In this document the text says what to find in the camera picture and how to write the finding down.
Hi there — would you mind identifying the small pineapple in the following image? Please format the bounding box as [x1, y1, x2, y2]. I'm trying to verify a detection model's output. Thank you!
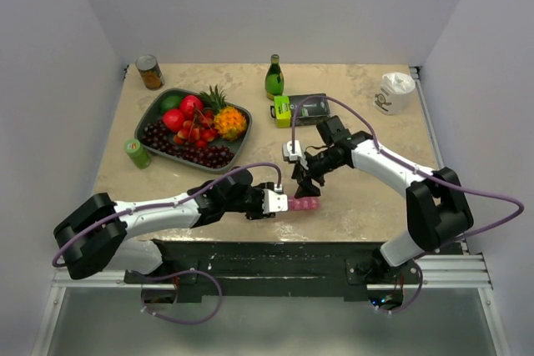
[199, 85, 227, 114]

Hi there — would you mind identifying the green lidded pill bottle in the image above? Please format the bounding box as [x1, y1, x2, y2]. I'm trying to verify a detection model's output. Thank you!
[124, 138, 151, 169]

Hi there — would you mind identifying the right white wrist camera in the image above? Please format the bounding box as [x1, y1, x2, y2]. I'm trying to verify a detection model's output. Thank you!
[282, 140, 305, 163]

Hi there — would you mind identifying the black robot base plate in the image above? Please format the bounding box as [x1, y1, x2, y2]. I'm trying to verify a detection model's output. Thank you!
[124, 240, 421, 303]

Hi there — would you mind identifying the red apple lower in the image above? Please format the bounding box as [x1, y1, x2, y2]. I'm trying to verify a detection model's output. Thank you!
[162, 108, 185, 133]

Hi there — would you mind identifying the black and green box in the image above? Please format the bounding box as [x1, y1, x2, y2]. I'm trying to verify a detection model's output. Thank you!
[270, 93, 330, 128]

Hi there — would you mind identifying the red apple upper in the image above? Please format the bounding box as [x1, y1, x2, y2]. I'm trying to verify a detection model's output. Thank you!
[179, 95, 204, 119]

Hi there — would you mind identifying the green glass bottle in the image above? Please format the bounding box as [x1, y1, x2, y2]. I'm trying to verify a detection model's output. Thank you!
[264, 54, 285, 99]

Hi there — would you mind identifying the dark grey fruit tray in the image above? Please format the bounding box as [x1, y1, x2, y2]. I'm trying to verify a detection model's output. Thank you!
[134, 88, 252, 174]

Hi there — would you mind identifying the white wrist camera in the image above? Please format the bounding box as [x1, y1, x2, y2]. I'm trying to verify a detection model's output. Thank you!
[282, 140, 305, 163]
[263, 189, 289, 214]

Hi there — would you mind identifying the white toilet paper roll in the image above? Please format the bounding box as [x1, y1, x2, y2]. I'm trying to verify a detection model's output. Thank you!
[372, 73, 416, 115]

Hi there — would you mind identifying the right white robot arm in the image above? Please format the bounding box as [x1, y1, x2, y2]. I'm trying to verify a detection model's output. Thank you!
[282, 116, 473, 283]

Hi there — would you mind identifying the green lime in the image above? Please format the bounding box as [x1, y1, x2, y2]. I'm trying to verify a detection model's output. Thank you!
[159, 94, 183, 114]

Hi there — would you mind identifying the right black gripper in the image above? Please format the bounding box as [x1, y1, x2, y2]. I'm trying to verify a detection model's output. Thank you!
[292, 149, 345, 199]

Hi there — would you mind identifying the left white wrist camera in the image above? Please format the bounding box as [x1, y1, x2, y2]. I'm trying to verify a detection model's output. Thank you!
[263, 189, 289, 214]

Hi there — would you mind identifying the tin food can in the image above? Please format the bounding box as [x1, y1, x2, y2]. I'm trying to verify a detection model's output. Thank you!
[135, 54, 164, 90]

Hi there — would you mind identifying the pink weekly pill organizer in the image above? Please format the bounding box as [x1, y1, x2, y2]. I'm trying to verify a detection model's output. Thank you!
[288, 197, 320, 211]

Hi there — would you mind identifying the red apple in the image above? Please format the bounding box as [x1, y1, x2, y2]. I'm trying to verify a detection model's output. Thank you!
[179, 95, 204, 119]
[162, 108, 185, 133]

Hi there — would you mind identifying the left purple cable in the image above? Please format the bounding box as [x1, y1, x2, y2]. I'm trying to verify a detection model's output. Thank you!
[52, 162, 284, 326]

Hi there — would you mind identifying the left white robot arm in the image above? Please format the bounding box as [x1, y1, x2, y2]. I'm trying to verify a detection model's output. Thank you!
[52, 167, 288, 283]

